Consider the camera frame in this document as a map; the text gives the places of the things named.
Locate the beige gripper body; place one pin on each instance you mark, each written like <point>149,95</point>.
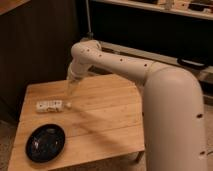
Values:
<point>73,80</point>

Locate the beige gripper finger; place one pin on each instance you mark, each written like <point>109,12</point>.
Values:
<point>69,93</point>

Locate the clear plastic bottle white cap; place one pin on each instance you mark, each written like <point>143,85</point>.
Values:
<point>52,106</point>

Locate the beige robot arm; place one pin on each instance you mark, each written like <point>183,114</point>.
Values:
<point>172,105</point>

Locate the black ceramic bowl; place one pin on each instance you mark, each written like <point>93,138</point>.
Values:
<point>45,143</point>

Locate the metal vertical pole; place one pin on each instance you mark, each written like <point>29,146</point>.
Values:
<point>90,33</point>

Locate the wooden table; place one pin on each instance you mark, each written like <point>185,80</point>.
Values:
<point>104,121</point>

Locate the black handle object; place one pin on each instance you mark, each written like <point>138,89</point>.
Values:
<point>190,64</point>

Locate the grey metal rail beam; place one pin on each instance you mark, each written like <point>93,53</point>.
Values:
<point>139,70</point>

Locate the wooden wall shelf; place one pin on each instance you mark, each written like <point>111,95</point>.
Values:
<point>177,7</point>

